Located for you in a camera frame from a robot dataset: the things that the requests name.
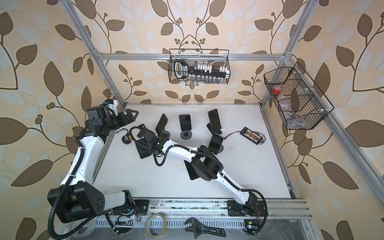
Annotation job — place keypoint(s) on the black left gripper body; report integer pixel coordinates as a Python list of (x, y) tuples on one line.
[(118, 121)]

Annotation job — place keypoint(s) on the black phone on right stand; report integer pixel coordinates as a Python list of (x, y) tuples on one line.
[(214, 120)]

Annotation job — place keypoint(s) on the red capped item in basket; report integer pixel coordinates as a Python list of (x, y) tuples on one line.
[(276, 89)]

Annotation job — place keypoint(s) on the black socket set holder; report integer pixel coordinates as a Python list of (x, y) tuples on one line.
[(182, 71)]

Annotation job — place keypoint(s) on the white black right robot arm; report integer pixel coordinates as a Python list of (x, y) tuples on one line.
[(201, 163)]

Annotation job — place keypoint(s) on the purple round middle phone stand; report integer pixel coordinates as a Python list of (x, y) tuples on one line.
[(186, 135)]

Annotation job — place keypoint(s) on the aluminium frame post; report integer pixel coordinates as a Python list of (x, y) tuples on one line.
[(69, 9)]

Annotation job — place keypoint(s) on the brown tape roll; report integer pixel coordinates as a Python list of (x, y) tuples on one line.
[(156, 226)]

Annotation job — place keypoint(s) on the black phone on middle stand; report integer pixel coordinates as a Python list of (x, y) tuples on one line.
[(185, 122)]

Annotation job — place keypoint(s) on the black wire basket wall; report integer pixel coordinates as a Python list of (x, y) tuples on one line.
[(215, 57), (302, 104)]

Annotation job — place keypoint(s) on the yellow black tape measure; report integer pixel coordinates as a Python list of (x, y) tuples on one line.
[(126, 139)]

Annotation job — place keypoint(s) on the purple round left phone stand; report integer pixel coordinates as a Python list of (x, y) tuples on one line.
[(165, 136)]

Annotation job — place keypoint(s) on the black wire basket right wall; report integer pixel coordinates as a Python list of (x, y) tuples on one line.
[(302, 104)]

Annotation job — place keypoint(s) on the black circuit board with wires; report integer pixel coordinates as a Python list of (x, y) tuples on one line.
[(253, 136)]

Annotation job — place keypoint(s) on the green-cased phone front right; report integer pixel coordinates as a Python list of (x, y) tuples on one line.
[(215, 143)]

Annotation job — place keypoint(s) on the black adjustable wrench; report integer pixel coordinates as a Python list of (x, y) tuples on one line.
[(194, 226)]

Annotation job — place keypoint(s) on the black wire basket back wall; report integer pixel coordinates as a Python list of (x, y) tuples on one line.
[(215, 57)]

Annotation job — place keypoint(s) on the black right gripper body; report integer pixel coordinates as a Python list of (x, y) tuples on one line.
[(146, 147)]

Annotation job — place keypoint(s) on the black phone on stand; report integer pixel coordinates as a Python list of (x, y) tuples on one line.
[(185, 122), (214, 120)]

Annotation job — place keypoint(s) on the dark phone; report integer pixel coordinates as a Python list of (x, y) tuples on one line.
[(162, 124)]

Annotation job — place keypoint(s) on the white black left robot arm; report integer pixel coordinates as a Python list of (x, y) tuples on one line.
[(76, 201)]

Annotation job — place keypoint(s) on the purple round phone stand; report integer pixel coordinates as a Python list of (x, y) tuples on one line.
[(165, 136), (186, 135)]

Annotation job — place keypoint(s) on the silver-edged black phone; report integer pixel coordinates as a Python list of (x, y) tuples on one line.
[(191, 169)]

